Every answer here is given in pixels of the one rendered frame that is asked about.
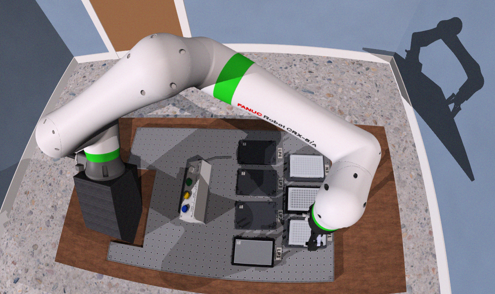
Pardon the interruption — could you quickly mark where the white button panel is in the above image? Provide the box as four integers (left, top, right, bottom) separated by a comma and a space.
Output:
179, 156, 232, 225

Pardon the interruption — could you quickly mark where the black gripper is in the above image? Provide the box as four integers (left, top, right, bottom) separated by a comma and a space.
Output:
304, 227, 323, 251

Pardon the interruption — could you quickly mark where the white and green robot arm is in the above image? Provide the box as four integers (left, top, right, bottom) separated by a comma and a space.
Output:
36, 33, 381, 234

